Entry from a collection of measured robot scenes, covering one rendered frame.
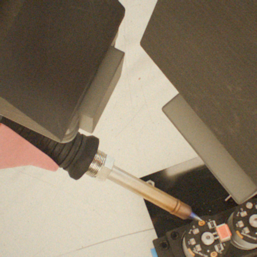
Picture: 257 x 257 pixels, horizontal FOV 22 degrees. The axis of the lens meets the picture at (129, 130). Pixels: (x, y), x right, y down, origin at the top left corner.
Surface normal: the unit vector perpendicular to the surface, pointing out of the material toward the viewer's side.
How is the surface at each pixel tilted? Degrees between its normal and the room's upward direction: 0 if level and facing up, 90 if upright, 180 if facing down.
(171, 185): 0
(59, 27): 61
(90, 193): 0
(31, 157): 83
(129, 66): 0
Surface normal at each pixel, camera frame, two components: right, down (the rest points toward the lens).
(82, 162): -0.39, 0.00
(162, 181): -0.04, -0.25
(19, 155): 0.89, 0.36
